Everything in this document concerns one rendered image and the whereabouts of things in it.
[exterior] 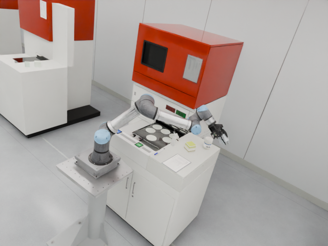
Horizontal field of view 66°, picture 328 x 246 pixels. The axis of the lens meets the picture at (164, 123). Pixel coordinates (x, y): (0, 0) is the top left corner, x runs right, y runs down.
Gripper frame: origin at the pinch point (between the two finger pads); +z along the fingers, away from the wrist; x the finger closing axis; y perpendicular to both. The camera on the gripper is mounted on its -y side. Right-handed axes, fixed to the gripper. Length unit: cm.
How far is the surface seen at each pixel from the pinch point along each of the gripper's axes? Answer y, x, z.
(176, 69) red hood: -33, -19, -73
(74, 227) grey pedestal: 66, -150, -4
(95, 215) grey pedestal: 63, -111, -7
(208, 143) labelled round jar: -13.2, -22.8, -1.7
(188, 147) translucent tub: 4.0, -30.6, -10.7
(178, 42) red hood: -36, -4, -91
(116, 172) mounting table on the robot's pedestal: 51, -68, -30
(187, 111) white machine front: -33, -35, -35
